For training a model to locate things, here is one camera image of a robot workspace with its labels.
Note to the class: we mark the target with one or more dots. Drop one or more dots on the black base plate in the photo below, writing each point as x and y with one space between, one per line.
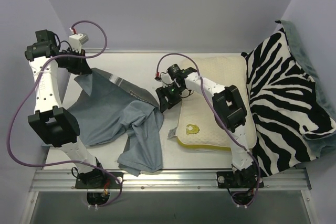
115 179
225 179

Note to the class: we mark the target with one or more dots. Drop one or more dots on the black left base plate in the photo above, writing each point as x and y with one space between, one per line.
115 179

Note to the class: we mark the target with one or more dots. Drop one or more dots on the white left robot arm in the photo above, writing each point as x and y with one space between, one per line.
55 125

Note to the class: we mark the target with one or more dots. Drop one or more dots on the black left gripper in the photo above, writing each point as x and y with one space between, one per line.
77 64

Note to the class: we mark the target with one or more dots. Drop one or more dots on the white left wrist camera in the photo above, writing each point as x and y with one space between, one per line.
77 40

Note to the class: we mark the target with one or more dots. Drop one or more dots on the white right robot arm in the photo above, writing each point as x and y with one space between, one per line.
229 112

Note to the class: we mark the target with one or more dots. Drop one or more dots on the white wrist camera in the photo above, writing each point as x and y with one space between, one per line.
77 40
163 78

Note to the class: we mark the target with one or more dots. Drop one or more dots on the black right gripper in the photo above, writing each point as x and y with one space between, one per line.
168 98

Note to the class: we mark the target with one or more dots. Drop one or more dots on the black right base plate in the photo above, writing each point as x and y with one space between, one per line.
225 179

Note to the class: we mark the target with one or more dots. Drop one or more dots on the grey-blue pillowcase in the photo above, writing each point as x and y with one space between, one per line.
108 108

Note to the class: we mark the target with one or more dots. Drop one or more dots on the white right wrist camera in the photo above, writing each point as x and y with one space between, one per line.
163 78

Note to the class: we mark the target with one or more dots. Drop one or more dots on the zebra print cushion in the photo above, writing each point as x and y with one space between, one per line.
292 125

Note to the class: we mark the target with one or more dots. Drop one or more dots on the aluminium mounting rail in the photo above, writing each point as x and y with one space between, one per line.
169 180

